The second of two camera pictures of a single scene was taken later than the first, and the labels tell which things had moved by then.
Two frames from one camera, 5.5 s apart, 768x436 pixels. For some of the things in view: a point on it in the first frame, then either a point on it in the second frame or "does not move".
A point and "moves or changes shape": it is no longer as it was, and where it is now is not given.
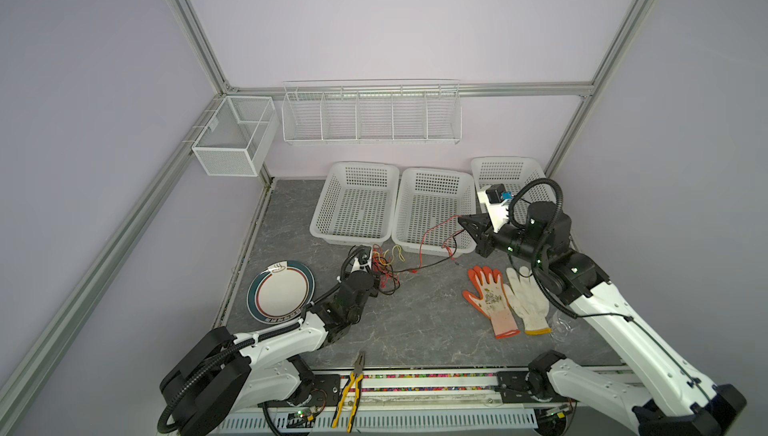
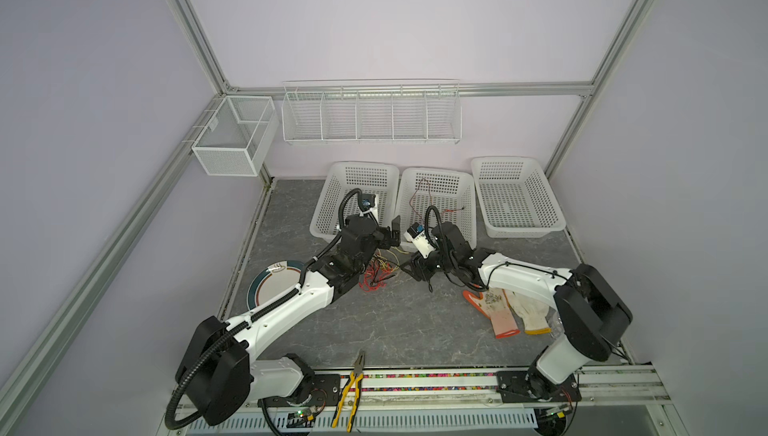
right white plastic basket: x=517 y=182 does not move
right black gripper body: x=514 y=242 → x=432 y=265
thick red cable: x=381 y=266 does not move
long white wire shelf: x=372 y=112 does not move
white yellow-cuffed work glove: x=529 y=301 does not move
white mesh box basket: x=238 y=137 does not move
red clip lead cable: x=443 y=243 moves or changes shape
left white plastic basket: x=358 y=204 does not move
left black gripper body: x=355 y=317 → x=381 y=240
